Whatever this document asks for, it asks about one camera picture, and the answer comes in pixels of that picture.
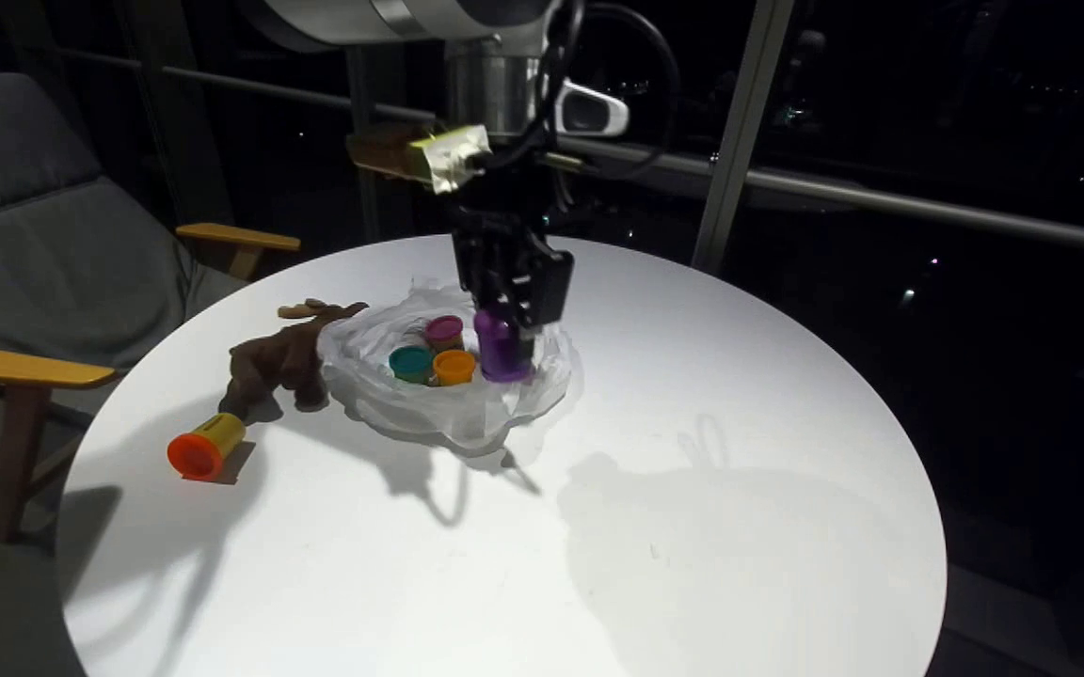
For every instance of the brown green wrist camera box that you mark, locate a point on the brown green wrist camera box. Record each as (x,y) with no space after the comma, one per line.
(424,156)

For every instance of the yellow tub with orange lid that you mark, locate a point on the yellow tub with orange lid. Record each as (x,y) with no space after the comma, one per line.
(205,448)

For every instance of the tub with magenta lid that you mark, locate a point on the tub with magenta lid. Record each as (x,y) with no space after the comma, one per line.
(444,329)

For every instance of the tub with teal lid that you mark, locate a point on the tub with teal lid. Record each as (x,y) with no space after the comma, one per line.
(413,363)

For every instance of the white plastic bag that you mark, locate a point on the white plastic bag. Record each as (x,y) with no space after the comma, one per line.
(366,383)

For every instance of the grey armchair with wooden armrests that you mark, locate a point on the grey armchair with wooden armrests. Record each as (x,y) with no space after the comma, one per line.
(54,264)

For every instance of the brown moose plush toy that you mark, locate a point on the brown moose plush toy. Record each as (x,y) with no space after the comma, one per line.
(277,359)

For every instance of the purple container with holed lid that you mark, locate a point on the purple container with holed lid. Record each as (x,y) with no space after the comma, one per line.
(499,356)

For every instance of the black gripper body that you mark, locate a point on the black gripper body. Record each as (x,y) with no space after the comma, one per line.
(508,257)

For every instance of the grey window railing bar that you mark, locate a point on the grey window railing bar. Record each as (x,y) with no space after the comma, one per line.
(941,213)

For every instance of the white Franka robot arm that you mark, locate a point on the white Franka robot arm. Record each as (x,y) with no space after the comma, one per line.
(492,78)

